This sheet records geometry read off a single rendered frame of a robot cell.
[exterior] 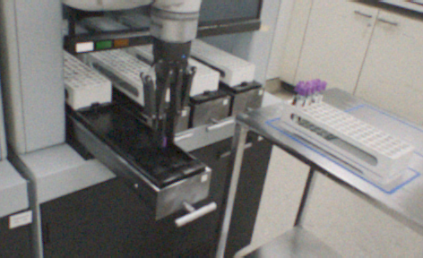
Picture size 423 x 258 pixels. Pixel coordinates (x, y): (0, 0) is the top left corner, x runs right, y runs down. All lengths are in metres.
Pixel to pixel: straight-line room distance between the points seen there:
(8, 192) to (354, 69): 2.62
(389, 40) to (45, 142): 2.44
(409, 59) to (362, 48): 0.32
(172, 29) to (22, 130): 0.41
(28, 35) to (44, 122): 0.20
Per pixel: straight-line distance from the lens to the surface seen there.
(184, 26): 0.81
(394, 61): 3.07
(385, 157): 0.95
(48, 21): 0.96
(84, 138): 1.02
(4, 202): 0.98
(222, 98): 1.22
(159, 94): 0.89
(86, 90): 1.06
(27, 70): 0.97
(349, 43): 3.21
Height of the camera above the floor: 1.29
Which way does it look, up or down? 28 degrees down
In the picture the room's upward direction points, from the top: 9 degrees clockwise
